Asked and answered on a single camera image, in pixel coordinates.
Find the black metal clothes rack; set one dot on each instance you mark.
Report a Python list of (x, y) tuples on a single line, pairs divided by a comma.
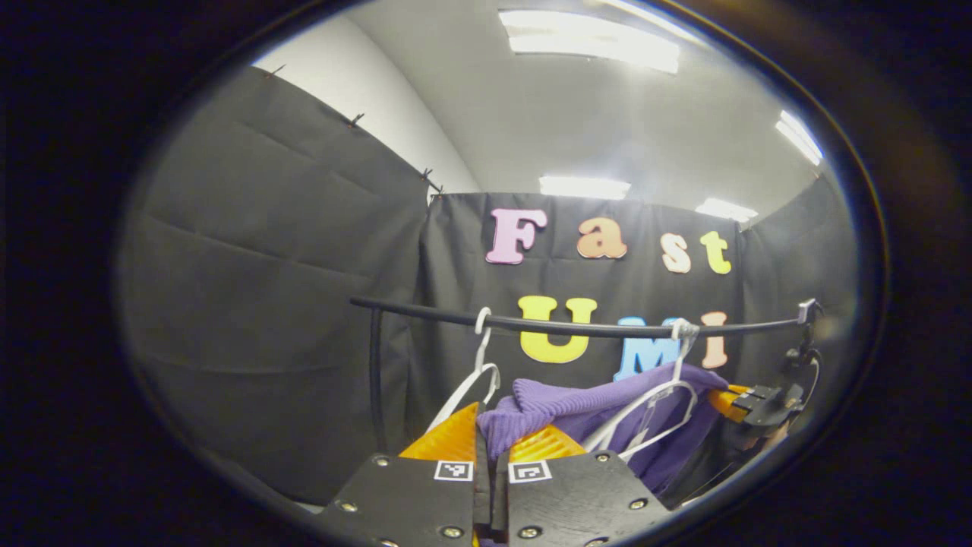
[(577, 328)]

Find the black backdrop cloth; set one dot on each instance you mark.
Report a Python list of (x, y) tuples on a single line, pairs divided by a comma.
[(266, 304)]

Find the white clothes hanger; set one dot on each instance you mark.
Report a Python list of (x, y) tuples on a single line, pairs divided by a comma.
[(684, 330), (481, 346)]

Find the purple knit garment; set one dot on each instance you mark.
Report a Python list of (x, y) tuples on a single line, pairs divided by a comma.
[(562, 403)]

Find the ceiling light panel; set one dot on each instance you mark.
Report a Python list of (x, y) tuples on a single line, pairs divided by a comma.
[(592, 42), (725, 210), (799, 138), (585, 188)]

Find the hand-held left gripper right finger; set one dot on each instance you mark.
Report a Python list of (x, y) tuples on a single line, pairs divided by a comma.
[(577, 501)]

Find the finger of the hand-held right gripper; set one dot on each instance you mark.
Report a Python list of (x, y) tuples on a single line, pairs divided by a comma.
[(763, 403)]

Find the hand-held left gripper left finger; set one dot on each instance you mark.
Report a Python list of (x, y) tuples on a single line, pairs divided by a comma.
[(410, 501)]

